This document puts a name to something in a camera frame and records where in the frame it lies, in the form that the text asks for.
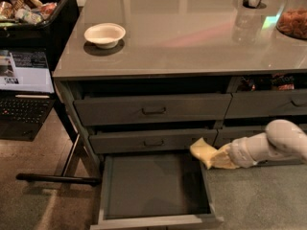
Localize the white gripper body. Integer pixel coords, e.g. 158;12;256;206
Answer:
228;137;256;168

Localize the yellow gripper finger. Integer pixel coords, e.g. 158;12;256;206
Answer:
211;154;238;170
217;144;230;155

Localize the yellow sponge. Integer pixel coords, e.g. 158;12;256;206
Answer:
190;138;217;169

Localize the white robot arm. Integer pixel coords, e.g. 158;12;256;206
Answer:
210;120;307;169

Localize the grey middle right drawer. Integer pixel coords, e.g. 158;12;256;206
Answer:
213;124;307;149

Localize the grey top left drawer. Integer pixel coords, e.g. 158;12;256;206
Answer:
74;94;231;126

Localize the grey top right drawer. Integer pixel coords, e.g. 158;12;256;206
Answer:
225;89;307;119

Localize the grey open bottom left drawer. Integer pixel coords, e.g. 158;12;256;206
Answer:
90;150;224;230

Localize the chips bag in drawer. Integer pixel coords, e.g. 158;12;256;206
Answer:
271;75;295;90

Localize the grey middle left drawer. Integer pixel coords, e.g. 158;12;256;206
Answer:
89;128;217;154

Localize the grey drawer cabinet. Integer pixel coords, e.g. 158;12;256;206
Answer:
54;0;307;230

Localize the black metal stand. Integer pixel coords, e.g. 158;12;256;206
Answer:
15;100;102;186

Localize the white paper bowl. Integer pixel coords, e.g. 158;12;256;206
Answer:
84;23;126;49

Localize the black laptop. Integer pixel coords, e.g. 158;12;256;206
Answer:
0;50;55;141

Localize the black bin of snacks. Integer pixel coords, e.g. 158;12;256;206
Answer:
0;0;80;70

